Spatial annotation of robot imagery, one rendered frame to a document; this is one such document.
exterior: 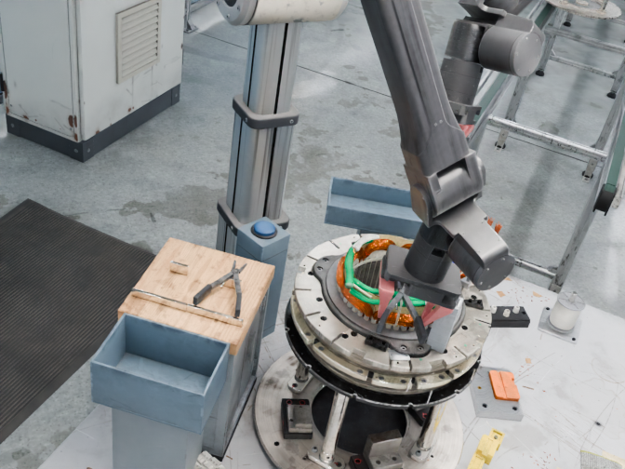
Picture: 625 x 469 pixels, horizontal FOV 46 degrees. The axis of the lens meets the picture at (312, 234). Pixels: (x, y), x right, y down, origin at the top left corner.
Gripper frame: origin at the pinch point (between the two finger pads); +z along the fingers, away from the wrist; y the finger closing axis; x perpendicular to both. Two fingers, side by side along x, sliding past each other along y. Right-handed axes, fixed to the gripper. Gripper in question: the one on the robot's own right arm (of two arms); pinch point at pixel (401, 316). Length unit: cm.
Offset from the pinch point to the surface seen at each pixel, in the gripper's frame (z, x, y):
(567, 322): 29, 49, 48
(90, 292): 126, 113, -75
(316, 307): 8.8, 6.7, -10.8
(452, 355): 6.1, 2.2, 10.1
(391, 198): 13, 50, 1
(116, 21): 72, 217, -108
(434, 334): 3.6, 2.6, 6.4
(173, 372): 22.1, -2.0, -28.8
